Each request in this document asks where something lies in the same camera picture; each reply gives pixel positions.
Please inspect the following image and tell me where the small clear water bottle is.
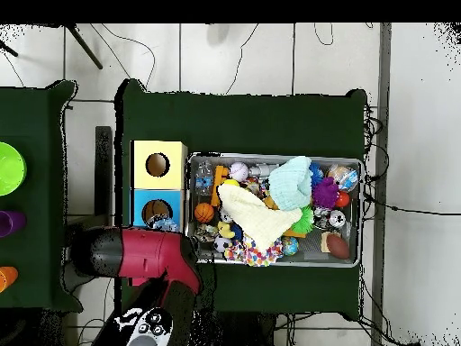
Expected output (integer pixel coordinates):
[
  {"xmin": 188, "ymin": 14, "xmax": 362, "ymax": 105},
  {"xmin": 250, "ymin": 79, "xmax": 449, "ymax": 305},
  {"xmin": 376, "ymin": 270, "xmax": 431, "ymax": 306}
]
[{"xmin": 194, "ymin": 160, "xmax": 214, "ymax": 197}]

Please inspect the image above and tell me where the crushed bottle with blue label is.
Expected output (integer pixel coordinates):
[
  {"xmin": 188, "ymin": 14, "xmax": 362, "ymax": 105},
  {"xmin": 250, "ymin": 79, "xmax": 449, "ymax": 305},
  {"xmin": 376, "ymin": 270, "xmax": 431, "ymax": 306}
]
[{"xmin": 147, "ymin": 214, "xmax": 180, "ymax": 233}]

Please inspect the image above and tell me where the clear plastic bottle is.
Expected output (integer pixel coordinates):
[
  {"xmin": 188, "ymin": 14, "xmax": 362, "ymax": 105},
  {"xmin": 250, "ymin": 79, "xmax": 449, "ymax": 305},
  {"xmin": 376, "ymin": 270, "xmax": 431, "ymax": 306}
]
[{"xmin": 326, "ymin": 164, "xmax": 360, "ymax": 193}]

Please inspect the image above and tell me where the brown toy football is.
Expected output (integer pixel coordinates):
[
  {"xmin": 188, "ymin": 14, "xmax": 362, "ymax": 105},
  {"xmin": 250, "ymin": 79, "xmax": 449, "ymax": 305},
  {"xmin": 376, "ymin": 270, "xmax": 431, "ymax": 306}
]
[{"xmin": 325, "ymin": 233, "xmax": 351, "ymax": 260}]

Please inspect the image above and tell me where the wooden box with three holes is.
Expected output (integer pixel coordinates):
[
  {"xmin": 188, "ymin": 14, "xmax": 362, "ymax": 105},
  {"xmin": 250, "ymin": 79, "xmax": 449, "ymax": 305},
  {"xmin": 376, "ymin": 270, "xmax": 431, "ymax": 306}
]
[{"xmin": 129, "ymin": 140, "xmax": 188, "ymax": 287}]

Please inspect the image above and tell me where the silver mesh bin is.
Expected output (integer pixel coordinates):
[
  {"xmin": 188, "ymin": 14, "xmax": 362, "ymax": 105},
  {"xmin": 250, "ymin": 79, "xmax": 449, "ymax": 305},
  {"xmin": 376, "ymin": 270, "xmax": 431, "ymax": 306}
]
[{"xmin": 184, "ymin": 152, "xmax": 364, "ymax": 269}]

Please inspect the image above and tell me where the white toy baseball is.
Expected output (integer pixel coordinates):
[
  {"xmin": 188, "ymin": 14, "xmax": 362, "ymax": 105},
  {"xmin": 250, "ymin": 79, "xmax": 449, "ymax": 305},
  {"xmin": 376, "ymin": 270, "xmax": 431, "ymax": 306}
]
[{"xmin": 228, "ymin": 161, "xmax": 249, "ymax": 182}]

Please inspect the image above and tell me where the orange toy basketball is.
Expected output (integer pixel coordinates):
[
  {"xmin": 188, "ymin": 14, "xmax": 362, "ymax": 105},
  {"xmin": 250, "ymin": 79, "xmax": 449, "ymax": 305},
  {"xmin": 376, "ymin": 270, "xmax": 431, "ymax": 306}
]
[{"xmin": 194, "ymin": 202, "xmax": 216, "ymax": 224}]

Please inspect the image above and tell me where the cream waffle cloth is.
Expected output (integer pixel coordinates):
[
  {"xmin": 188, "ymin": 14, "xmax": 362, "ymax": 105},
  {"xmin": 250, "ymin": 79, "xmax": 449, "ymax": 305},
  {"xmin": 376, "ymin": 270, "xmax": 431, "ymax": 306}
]
[{"xmin": 217, "ymin": 183, "xmax": 304, "ymax": 254}]

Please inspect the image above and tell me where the mint waffle cloth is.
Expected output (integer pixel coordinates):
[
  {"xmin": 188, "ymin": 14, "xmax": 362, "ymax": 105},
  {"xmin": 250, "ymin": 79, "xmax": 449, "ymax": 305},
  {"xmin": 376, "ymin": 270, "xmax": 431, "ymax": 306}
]
[{"xmin": 267, "ymin": 155, "xmax": 313, "ymax": 212}]

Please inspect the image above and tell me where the colourful patterned cloth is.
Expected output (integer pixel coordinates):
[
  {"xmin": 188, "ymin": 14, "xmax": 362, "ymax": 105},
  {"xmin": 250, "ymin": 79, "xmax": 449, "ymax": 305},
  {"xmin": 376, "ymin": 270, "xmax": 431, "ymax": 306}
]
[{"xmin": 223, "ymin": 237, "xmax": 285, "ymax": 268}]

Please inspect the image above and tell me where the purple spiky rubber toy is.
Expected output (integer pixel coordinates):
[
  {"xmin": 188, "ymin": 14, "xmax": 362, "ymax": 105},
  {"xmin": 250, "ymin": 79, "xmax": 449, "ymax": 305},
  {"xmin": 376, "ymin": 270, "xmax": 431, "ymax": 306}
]
[{"xmin": 311, "ymin": 176, "xmax": 340, "ymax": 210}]

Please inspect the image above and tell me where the black tripod leg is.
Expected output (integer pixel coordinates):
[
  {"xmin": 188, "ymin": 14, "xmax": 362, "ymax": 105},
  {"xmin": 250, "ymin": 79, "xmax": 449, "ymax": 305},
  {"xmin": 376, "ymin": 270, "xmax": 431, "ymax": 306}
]
[{"xmin": 65, "ymin": 23, "xmax": 104, "ymax": 70}]

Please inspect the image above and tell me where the dark green side tablecloth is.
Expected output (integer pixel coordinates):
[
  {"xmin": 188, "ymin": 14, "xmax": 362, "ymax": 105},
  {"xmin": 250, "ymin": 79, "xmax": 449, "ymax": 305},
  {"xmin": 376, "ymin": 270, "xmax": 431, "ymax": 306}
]
[{"xmin": 0, "ymin": 79, "xmax": 85, "ymax": 313}]

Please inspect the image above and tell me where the bright green bowl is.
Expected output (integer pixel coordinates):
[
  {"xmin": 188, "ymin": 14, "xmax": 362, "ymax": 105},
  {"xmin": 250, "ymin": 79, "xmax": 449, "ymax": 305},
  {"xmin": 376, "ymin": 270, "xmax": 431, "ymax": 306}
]
[{"xmin": 0, "ymin": 141, "xmax": 28, "ymax": 197}]

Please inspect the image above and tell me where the purple plastic cup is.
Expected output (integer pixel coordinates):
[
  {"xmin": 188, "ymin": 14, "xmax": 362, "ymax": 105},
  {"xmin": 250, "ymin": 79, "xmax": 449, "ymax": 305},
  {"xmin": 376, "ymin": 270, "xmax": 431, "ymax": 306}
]
[{"xmin": 0, "ymin": 210, "xmax": 27, "ymax": 238}]

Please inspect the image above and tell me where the orange plastic cup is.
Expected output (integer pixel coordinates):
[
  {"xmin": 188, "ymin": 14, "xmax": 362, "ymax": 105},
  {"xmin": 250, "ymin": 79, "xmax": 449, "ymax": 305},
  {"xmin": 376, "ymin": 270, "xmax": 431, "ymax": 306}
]
[{"xmin": 0, "ymin": 266, "xmax": 19, "ymax": 294}]

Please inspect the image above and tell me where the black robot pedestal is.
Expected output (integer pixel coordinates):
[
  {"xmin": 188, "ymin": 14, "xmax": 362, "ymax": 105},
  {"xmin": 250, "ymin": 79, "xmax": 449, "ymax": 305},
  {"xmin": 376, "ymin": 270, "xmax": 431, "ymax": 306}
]
[{"xmin": 194, "ymin": 311, "xmax": 276, "ymax": 346}]

